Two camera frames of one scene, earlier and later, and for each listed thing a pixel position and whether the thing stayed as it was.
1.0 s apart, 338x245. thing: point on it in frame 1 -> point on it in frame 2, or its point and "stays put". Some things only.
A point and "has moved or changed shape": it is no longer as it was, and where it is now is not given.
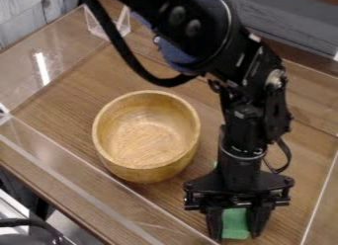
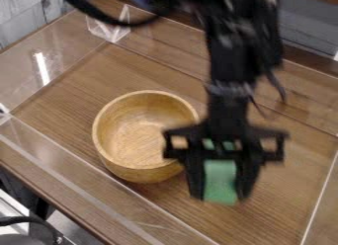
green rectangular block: [237, 223] has moved or changed shape
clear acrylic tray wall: [86, 191] stays put
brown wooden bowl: [146, 134] stays put
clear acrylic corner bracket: [122, 23] stays put
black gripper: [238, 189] -> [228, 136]
